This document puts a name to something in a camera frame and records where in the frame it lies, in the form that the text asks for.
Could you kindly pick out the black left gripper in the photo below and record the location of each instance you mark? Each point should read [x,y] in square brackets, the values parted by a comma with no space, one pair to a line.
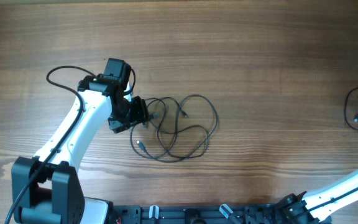
[141,116]

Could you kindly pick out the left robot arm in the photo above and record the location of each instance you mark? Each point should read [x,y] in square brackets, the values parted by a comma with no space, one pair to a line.
[46,187]

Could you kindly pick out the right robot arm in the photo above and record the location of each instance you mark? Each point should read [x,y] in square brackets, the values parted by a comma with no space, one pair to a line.
[316,206]

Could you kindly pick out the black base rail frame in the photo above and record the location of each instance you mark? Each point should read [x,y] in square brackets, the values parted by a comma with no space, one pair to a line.
[263,213]

